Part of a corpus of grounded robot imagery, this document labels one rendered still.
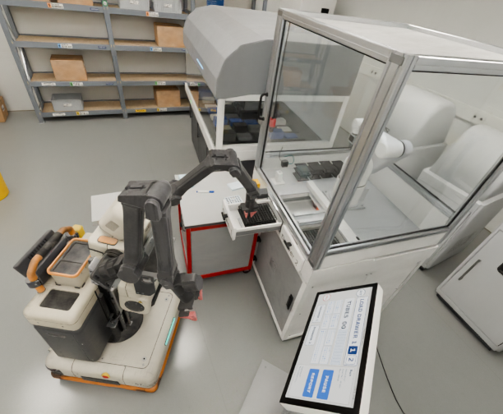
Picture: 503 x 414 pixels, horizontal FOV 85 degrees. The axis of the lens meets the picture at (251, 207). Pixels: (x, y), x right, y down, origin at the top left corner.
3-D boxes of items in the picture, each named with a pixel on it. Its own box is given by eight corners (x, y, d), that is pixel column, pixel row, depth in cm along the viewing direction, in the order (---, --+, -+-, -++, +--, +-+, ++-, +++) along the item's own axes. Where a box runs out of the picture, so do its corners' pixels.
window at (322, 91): (311, 253, 151) (389, 63, 89) (260, 167, 210) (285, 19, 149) (312, 252, 151) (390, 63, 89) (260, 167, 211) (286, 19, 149)
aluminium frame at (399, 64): (312, 270, 147) (408, 55, 80) (253, 167, 218) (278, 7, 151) (441, 243, 177) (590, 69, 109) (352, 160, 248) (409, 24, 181)
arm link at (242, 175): (221, 150, 118) (226, 172, 115) (233, 146, 117) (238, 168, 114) (247, 184, 158) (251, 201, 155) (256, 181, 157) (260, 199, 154)
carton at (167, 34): (158, 47, 423) (156, 25, 405) (154, 42, 444) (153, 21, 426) (184, 48, 439) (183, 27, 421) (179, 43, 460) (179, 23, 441)
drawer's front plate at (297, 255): (297, 272, 161) (302, 259, 154) (279, 236, 182) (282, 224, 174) (300, 271, 162) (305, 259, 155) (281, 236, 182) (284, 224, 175)
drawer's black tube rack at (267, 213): (244, 230, 179) (246, 223, 175) (237, 212, 192) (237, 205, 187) (275, 226, 186) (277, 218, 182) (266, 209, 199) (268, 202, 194)
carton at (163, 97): (157, 107, 479) (155, 90, 461) (154, 100, 500) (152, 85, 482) (181, 106, 495) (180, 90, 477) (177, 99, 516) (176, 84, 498)
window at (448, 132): (326, 249, 140) (408, 69, 85) (325, 248, 141) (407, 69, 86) (448, 226, 167) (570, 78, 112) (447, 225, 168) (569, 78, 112)
